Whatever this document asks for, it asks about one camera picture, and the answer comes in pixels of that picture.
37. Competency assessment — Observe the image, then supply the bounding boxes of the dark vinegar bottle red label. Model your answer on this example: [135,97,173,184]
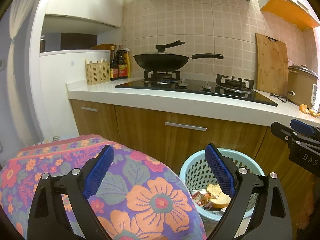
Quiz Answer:
[117,44,129,79]

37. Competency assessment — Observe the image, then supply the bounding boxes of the orange snack bag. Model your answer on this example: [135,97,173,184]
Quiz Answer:
[191,191,213,210]

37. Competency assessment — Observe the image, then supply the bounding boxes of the floral tablecloth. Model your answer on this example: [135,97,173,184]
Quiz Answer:
[1,135,206,239]

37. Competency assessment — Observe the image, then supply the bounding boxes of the beige rice cooker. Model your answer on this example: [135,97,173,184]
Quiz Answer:
[287,65,318,108]

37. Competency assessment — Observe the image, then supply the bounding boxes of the black power cable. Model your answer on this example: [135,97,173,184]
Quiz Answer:
[269,90,296,104]

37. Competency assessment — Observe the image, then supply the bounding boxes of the orange peel pieces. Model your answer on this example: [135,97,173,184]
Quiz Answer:
[299,104,320,117]

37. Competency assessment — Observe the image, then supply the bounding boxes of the light blue perforated trash basket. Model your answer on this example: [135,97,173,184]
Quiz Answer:
[179,148,264,223]

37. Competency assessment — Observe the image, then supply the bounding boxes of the bread piece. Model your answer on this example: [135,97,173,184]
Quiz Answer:
[206,184,231,209]

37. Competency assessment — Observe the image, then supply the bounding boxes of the black wok with handle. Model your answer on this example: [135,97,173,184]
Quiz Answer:
[133,40,224,72]

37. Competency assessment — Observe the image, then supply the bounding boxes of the orange wall cabinet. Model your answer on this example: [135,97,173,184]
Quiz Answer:
[258,0,319,31]

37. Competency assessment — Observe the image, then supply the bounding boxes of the beige utensil basket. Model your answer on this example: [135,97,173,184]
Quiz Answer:
[85,60,110,85]

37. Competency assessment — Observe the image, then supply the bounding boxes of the black glass gas stove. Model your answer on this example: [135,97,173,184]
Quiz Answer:
[116,70,278,107]

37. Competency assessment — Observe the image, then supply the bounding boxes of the wooden cutting board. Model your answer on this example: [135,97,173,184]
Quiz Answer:
[255,33,289,96]

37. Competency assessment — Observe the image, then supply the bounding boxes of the dark soy sauce bottle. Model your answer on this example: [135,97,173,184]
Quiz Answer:
[110,46,119,81]

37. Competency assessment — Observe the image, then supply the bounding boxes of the white curtain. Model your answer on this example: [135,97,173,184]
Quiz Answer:
[7,0,38,146]

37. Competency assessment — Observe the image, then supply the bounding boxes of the yellow oil bottle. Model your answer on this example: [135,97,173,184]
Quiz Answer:
[126,51,131,77]

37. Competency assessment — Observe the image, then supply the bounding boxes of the wooden base cabinets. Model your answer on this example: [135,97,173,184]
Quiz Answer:
[70,99,315,230]

